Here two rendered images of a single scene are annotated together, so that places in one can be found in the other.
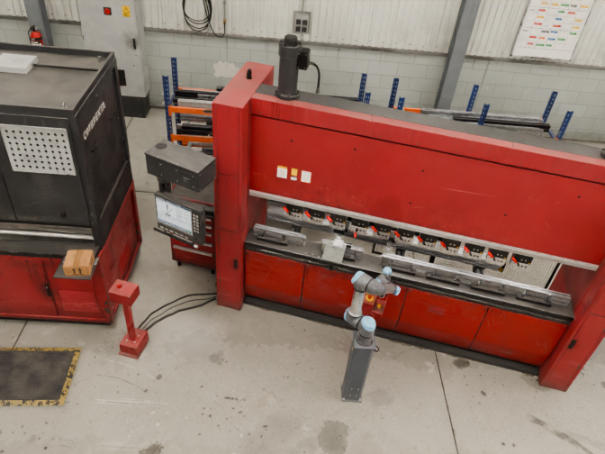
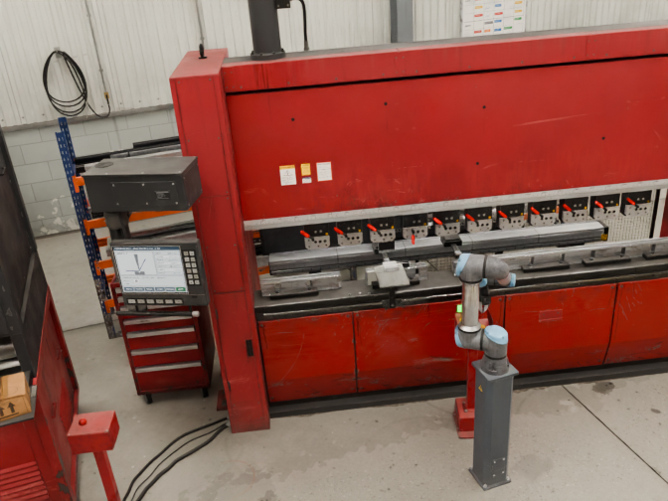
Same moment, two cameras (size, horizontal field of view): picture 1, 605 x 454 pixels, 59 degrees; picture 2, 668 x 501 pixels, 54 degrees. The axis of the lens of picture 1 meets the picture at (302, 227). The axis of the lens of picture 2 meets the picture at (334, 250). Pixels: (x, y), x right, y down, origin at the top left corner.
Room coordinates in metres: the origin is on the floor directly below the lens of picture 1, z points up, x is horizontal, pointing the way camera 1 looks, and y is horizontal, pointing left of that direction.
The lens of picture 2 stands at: (0.27, 0.81, 2.90)
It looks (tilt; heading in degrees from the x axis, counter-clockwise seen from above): 26 degrees down; 347
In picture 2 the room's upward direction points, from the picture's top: 4 degrees counter-clockwise
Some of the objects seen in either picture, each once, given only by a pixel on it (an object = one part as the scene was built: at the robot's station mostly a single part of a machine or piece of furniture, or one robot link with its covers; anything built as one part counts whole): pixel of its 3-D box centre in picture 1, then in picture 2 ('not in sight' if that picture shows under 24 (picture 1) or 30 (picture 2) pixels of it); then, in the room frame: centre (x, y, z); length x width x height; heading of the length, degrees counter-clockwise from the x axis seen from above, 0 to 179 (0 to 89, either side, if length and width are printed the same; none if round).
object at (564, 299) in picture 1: (473, 278); (581, 253); (3.53, -1.58, 0.92); 1.67 x 0.06 x 0.10; 80
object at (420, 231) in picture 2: (360, 223); (414, 224); (3.71, -0.51, 1.26); 0.15 x 0.09 x 0.17; 80
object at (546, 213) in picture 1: (426, 191); (492, 139); (3.63, -0.98, 1.74); 3.00 x 0.08 x 0.80; 80
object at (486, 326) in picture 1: (393, 304); (487, 334); (3.59, -0.97, 0.42); 3.00 x 0.21 x 0.83; 80
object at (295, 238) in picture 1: (279, 234); (300, 283); (3.84, 0.21, 0.92); 0.50 x 0.06 x 0.10; 80
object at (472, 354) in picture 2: not in sight; (471, 372); (3.28, -0.71, 0.39); 0.05 x 0.05 x 0.54; 74
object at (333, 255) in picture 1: (334, 251); (391, 275); (3.60, -0.31, 1.00); 0.26 x 0.18 x 0.01; 170
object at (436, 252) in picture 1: (383, 236); (438, 247); (3.96, -0.78, 0.93); 2.30 x 0.14 x 0.10; 80
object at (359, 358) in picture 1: (357, 367); (492, 423); (2.82, -0.61, 0.39); 0.18 x 0.18 x 0.77; 4
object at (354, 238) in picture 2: (316, 214); (349, 230); (3.78, -0.11, 1.26); 0.15 x 0.09 x 0.17; 80
